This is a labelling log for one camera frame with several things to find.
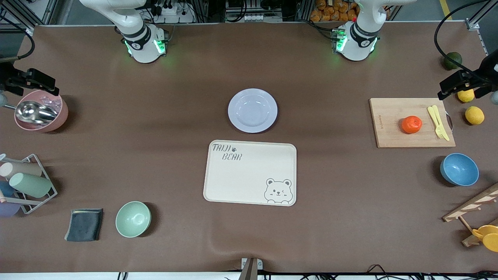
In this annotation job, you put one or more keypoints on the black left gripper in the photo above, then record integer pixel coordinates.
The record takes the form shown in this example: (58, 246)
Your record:
(491, 67)

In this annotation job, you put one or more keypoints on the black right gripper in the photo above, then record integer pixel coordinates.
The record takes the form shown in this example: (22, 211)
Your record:
(5, 75)

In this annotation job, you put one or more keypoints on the orange fruit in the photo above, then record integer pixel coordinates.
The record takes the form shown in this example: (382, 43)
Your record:
(411, 124)

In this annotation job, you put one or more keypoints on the white round plate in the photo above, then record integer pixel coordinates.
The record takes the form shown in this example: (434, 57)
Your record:
(253, 111)

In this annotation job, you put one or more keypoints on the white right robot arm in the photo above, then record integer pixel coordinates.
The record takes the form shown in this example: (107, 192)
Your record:
(144, 46)

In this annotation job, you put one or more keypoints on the yellow lemon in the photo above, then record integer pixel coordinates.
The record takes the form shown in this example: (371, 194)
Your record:
(474, 115)
(466, 96)

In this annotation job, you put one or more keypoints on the dark green avocado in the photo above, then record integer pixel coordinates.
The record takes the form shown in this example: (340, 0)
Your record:
(453, 60)

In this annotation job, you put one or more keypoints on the metal scoop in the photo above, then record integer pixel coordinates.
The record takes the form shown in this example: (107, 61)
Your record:
(33, 112)

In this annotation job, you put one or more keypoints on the yellow plastic fork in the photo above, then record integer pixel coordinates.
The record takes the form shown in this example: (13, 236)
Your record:
(435, 118)

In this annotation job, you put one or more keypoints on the pink bowl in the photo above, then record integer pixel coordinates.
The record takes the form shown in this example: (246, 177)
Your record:
(58, 116)

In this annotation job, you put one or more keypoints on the yellow plastic knife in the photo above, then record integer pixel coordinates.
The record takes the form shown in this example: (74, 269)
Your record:
(443, 130)

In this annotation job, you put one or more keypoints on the wooden cutting board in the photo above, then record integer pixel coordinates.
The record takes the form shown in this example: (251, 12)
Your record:
(393, 128)

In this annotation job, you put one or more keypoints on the blue bowl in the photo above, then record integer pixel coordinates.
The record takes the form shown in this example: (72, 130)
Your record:
(460, 170)

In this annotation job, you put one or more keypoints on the beige cup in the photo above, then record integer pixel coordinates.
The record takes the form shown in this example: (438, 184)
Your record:
(23, 168)

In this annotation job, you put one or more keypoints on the green cup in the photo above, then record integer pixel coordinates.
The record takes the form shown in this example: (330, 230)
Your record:
(31, 185)

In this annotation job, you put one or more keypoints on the blue cup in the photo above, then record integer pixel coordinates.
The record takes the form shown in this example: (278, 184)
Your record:
(6, 189)

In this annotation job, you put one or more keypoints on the wooden cup stand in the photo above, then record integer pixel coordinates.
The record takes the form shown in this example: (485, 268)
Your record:
(472, 206)

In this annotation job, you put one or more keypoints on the purple cup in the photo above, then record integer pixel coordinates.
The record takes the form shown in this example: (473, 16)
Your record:
(7, 210)

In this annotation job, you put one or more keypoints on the bag of orange fruits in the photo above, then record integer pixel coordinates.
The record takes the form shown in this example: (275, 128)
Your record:
(334, 9)

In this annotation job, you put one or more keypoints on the white power strip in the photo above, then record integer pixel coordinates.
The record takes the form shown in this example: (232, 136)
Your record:
(171, 11)

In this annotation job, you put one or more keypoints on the dark grey folded cloth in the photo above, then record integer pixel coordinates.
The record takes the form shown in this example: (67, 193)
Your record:
(83, 225)

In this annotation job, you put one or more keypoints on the yellow cup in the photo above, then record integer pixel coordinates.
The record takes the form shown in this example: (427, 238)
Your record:
(490, 237)

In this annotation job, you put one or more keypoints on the light green bowl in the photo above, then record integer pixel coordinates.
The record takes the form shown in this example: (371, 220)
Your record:
(133, 219)

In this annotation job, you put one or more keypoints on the cream tray with bear print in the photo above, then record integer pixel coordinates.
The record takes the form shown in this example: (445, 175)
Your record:
(249, 175)

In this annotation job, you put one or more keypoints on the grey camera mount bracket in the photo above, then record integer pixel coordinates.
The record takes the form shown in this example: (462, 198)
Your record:
(251, 268)

